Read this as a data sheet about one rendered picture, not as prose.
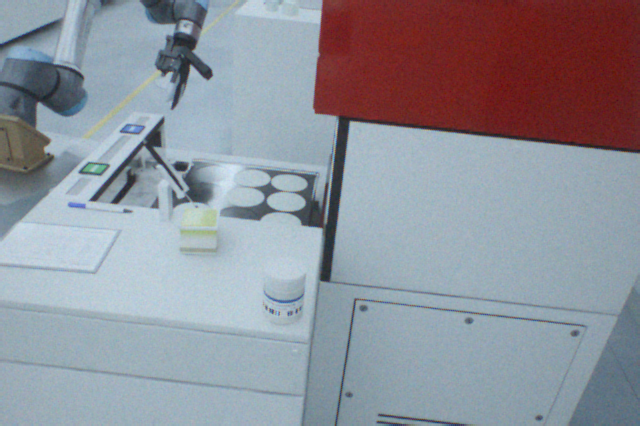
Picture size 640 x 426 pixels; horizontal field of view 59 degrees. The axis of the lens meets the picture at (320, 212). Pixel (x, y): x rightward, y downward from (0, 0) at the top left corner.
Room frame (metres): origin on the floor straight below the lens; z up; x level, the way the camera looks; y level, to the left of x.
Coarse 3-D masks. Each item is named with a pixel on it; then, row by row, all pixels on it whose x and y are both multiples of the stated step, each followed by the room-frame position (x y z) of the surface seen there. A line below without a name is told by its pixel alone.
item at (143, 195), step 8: (136, 184) 1.31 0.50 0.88; (144, 184) 1.31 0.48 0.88; (152, 184) 1.31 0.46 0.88; (128, 192) 1.26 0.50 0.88; (136, 192) 1.26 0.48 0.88; (144, 192) 1.27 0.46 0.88; (152, 192) 1.27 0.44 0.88; (128, 200) 1.22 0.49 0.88; (136, 200) 1.22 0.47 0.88; (144, 200) 1.23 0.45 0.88; (152, 200) 1.23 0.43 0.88; (152, 208) 1.21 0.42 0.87
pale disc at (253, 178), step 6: (240, 174) 1.39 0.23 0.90; (246, 174) 1.39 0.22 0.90; (252, 174) 1.40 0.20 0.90; (258, 174) 1.40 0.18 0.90; (264, 174) 1.40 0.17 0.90; (240, 180) 1.35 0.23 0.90; (246, 180) 1.36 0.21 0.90; (252, 180) 1.36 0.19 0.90; (258, 180) 1.36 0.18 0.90; (264, 180) 1.37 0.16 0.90; (252, 186) 1.33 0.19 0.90
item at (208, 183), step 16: (192, 176) 1.35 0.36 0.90; (208, 176) 1.36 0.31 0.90; (224, 176) 1.37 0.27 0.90; (272, 176) 1.40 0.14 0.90; (304, 176) 1.42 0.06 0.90; (192, 192) 1.26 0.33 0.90; (208, 192) 1.27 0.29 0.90; (224, 192) 1.28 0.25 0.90; (272, 192) 1.30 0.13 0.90; (288, 192) 1.32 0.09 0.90; (304, 192) 1.32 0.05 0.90; (224, 208) 1.20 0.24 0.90; (240, 208) 1.21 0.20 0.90; (256, 208) 1.21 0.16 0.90; (272, 208) 1.22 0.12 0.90; (304, 208) 1.24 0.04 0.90; (304, 224) 1.16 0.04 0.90
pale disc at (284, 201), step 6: (282, 192) 1.31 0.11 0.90; (270, 198) 1.27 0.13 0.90; (276, 198) 1.28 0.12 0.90; (282, 198) 1.28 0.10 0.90; (288, 198) 1.28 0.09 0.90; (294, 198) 1.29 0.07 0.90; (300, 198) 1.29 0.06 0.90; (270, 204) 1.24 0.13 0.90; (276, 204) 1.24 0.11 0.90; (282, 204) 1.25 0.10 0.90; (288, 204) 1.25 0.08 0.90; (294, 204) 1.25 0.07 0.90; (300, 204) 1.26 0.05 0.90; (282, 210) 1.22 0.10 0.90; (288, 210) 1.22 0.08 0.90
